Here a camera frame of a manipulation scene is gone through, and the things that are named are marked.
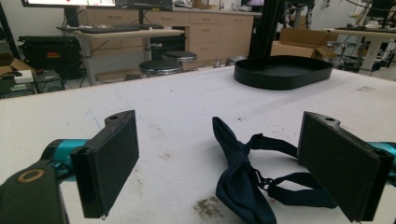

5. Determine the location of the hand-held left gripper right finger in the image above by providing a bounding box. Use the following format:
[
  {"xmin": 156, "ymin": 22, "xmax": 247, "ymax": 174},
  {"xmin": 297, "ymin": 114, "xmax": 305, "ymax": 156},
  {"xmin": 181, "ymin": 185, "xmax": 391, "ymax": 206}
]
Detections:
[{"xmin": 296, "ymin": 111, "xmax": 396, "ymax": 223}]

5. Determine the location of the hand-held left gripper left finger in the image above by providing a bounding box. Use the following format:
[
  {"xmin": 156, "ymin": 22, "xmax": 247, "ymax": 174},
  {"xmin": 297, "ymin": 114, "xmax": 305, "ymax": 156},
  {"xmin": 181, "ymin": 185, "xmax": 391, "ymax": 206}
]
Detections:
[{"xmin": 70, "ymin": 109, "xmax": 140, "ymax": 219}]

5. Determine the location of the navy blue bow tie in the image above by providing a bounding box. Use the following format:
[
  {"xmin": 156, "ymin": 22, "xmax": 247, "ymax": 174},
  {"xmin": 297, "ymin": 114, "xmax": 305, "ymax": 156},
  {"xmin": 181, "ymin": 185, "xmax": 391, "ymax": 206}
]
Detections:
[{"xmin": 212, "ymin": 116, "xmax": 339, "ymax": 224}]

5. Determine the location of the black oval tray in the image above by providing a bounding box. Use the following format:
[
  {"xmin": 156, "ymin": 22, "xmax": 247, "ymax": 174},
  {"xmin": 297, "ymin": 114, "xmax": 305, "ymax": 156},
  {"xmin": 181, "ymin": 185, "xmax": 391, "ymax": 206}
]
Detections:
[{"xmin": 233, "ymin": 55, "xmax": 334, "ymax": 91}]

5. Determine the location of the black round stool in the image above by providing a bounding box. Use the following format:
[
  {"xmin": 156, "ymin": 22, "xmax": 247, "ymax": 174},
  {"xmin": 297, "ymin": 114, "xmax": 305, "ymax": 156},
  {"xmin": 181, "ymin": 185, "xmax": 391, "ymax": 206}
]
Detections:
[
  {"xmin": 162, "ymin": 50, "xmax": 198, "ymax": 65},
  {"xmin": 138, "ymin": 59, "xmax": 183, "ymax": 77}
]

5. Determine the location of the small white box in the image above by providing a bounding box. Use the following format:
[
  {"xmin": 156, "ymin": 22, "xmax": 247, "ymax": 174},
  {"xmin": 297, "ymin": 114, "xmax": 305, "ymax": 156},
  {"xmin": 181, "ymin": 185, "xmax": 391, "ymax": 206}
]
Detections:
[{"xmin": 13, "ymin": 69, "xmax": 35, "ymax": 85}]

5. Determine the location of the black equipment case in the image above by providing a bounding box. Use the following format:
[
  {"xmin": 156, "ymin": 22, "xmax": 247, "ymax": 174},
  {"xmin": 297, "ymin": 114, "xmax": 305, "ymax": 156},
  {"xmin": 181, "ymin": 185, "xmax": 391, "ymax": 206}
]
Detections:
[{"xmin": 18, "ymin": 35, "xmax": 83, "ymax": 80}]

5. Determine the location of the open cardboard box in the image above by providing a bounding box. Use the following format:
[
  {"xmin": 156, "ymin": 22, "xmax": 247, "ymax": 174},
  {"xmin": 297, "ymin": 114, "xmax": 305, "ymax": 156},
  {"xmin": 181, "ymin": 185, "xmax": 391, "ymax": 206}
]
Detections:
[{"xmin": 270, "ymin": 28, "xmax": 339, "ymax": 61}]

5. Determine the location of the beige desk with grey legs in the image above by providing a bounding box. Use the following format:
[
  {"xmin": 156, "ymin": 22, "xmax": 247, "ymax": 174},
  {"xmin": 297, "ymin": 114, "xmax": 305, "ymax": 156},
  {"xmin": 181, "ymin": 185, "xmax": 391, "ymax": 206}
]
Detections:
[{"xmin": 75, "ymin": 28, "xmax": 186, "ymax": 86}]

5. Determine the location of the black keyboard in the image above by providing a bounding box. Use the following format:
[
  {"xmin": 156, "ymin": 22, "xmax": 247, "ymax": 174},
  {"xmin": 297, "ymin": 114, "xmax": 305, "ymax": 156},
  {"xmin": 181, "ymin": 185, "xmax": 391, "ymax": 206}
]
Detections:
[{"xmin": 78, "ymin": 25, "xmax": 141, "ymax": 35}]

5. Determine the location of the beige table with white legs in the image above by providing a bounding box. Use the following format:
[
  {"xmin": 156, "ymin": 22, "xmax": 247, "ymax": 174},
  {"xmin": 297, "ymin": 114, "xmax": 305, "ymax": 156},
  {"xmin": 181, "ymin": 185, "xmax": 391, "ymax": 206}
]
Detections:
[{"xmin": 322, "ymin": 27, "xmax": 396, "ymax": 73}]

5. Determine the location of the small brown cardboard box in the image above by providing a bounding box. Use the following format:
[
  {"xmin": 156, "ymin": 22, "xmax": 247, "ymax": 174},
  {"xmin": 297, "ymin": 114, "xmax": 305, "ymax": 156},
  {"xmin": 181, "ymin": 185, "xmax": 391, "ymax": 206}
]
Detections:
[{"xmin": 0, "ymin": 55, "xmax": 35, "ymax": 78}]

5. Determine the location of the black metal stand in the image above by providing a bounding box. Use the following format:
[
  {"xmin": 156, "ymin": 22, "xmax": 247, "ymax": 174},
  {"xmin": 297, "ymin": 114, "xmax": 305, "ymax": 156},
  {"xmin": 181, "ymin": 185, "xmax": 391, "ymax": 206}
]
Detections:
[{"xmin": 247, "ymin": 0, "xmax": 285, "ymax": 59}]

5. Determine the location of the dark computer monitor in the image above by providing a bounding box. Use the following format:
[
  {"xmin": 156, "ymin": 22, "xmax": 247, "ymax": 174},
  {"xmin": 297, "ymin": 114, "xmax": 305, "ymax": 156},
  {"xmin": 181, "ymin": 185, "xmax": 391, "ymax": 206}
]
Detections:
[{"xmin": 115, "ymin": 0, "xmax": 174, "ymax": 12}]

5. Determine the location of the wooden cabinet with drawers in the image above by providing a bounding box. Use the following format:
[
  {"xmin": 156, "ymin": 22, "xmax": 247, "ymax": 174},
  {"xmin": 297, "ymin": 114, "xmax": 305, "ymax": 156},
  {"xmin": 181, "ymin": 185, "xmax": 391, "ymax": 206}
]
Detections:
[{"xmin": 86, "ymin": 7, "xmax": 260, "ymax": 70}]

